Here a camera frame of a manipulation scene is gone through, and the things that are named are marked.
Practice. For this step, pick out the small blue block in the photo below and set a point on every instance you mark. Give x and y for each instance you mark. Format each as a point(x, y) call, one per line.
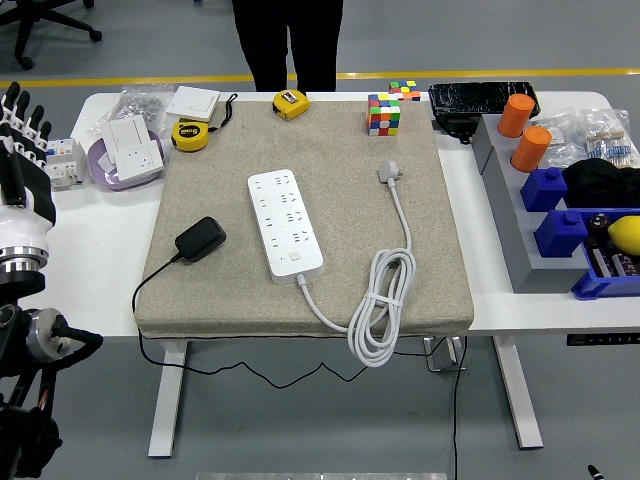
point(544, 190)

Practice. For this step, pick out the black power brick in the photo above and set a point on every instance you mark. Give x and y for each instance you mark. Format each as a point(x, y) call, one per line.
point(455, 126)

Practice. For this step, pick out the white switch panel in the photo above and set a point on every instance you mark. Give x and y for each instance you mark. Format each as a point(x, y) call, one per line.
point(125, 135)

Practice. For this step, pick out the white wall socket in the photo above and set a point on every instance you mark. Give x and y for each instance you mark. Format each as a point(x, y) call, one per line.
point(142, 161)

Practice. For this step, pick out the large yellow tape measure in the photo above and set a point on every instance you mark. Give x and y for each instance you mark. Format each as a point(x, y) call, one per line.
point(190, 136)

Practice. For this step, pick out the orange cylinder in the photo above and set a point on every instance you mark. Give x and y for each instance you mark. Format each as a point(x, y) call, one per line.
point(516, 116)
point(531, 150)

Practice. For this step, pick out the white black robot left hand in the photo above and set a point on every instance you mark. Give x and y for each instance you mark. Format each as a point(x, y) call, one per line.
point(30, 200)

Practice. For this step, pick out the grey stepped block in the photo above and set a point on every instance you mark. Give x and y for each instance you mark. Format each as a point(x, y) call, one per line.
point(515, 235)

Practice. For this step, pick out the black plug adapter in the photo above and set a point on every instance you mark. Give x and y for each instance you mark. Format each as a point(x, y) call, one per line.
point(200, 240)

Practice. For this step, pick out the large blue block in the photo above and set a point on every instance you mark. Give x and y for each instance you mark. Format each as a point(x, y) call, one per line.
point(560, 235)

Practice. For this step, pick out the white flat switch box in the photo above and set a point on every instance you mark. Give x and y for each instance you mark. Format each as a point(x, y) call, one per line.
point(192, 102)

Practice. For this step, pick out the white table leg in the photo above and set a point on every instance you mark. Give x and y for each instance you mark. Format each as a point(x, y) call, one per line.
point(167, 410)
point(520, 395)

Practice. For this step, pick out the metal bracket under table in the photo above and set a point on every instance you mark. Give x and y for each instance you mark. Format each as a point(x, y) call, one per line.
point(442, 356)

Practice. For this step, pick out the dark striped cylinders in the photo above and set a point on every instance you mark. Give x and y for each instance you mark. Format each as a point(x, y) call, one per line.
point(615, 262)

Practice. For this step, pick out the clear plastic parts bag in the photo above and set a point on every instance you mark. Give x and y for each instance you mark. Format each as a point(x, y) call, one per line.
point(562, 135)

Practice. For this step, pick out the black glossy wrapped tray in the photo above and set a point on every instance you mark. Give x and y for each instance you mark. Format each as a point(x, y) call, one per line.
point(470, 97)

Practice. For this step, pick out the clear bag of resistors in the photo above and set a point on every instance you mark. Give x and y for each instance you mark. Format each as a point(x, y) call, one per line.
point(610, 140)

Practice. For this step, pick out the dark round knob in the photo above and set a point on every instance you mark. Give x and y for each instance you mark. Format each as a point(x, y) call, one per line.
point(598, 223)

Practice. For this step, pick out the black table control panel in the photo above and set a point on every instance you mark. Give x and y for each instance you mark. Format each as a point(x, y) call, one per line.
point(600, 339)

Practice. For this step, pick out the white three-pin plug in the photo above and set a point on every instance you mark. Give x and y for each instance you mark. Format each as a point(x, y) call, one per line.
point(389, 171)

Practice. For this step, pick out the white power strip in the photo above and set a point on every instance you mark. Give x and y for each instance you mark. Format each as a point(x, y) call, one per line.
point(285, 230)

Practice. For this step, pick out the small yellow tape measure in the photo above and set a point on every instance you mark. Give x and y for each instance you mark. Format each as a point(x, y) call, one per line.
point(290, 105)

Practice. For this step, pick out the small colourful puzzle cube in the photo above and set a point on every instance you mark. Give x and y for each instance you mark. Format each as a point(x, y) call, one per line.
point(404, 90)

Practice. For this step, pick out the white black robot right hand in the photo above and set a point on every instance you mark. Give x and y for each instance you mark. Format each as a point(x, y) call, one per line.
point(595, 474)

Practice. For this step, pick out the clear bag of screws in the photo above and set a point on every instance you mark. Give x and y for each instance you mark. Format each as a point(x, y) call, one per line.
point(140, 102)

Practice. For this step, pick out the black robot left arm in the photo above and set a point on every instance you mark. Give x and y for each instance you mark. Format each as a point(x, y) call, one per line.
point(20, 350)

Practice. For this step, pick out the large colourful puzzle cube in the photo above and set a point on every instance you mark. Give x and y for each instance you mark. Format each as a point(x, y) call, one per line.
point(384, 115)

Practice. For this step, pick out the person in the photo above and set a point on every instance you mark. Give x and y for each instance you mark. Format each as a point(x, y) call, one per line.
point(287, 40)

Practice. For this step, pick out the black office chair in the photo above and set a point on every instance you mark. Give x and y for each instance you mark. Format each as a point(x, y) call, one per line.
point(25, 30)

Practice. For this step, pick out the grey-brown fabric mat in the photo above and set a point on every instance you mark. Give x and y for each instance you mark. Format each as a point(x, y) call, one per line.
point(350, 240)

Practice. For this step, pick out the blue plastic bin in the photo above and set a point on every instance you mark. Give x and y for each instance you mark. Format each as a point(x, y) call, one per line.
point(600, 287)

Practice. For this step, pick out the white circuit breaker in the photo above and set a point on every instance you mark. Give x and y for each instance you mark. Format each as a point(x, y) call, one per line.
point(67, 165)

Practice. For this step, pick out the black cloth bundle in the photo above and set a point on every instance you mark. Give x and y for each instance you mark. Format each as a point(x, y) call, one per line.
point(600, 185)

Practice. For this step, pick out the yellow lemon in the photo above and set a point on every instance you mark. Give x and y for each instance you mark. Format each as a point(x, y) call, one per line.
point(625, 235)

